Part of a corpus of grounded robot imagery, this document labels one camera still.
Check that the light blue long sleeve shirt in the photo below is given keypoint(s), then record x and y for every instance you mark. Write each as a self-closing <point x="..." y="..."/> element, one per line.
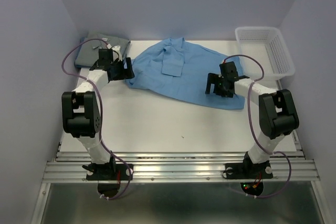
<point x="178" y="69"/>

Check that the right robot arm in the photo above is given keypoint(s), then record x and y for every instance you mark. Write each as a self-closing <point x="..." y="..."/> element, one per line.
<point x="277" y="118"/>

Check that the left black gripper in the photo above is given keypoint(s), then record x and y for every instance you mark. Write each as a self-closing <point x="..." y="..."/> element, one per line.
<point x="126" y="73"/>

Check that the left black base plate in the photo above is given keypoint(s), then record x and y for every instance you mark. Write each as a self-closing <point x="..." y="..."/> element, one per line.
<point x="106" y="173"/>

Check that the aluminium rail frame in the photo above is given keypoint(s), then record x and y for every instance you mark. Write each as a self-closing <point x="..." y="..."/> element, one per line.
<point x="178" y="151"/>

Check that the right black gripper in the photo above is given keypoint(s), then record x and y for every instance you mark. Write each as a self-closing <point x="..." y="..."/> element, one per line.
<point x="213" y="78"/>

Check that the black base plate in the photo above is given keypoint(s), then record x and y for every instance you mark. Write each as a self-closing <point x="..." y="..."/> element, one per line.
<point x="246" y="171"/>
<point x="106" y="173"/>

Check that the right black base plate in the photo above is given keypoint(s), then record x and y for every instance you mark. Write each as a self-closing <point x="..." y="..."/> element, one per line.
<point x="246" y="171"/>

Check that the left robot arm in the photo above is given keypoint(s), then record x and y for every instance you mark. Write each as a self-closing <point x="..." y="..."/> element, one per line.
<point x="82" y="115"/>

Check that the folded grey shirt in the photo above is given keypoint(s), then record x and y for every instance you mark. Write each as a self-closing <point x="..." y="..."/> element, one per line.
<point x="89" y="51"/>

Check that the white plastic basket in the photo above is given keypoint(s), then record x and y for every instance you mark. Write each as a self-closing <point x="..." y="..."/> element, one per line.
<point x="267" y="46"/>

